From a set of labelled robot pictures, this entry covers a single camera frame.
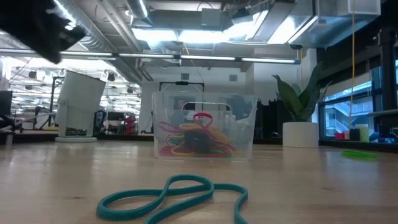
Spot teal rubber band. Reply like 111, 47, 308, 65
95, 174, 249, 224

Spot black background monitor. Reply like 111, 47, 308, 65
107, 111, 125, 122

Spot red rubber band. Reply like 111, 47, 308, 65
157, 111, 238, 152

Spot pale green cup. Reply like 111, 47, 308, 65
355, 124, 370, 142

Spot rubber bands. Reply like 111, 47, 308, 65
159, 145, 233, 158

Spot long ceiling light bar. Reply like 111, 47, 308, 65
0, 48, 302, 65

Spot silver rectangular air duct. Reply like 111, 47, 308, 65
287, 0, 382, 50

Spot blue object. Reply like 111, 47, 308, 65
369, 131, 398, 144

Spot black pole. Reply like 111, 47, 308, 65
377, 26, 398, 138

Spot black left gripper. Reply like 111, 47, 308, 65
0, 0, 86, 65

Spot round silver duct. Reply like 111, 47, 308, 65
125, 0, 150, 20

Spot person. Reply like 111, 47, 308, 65
173, 95, 191, 125

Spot red background machine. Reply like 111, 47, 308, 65
124, 114, 138, 135

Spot clear plastic bin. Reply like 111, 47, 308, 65
151, 90, 258, 162

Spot white lamp cable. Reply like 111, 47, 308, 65
9, 111, 60, 128

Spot black gantry frame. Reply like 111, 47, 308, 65
159, 80, 205, 93

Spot colourful bands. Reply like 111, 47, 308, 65
170, 143, 196, 157

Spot snake plant in white pot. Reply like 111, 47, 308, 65
272, 61, 332, 149

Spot wide black rubber band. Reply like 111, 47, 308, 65
183, 129, 213, 155

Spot black desk monitor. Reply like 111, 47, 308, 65
0, 90, 14, 116

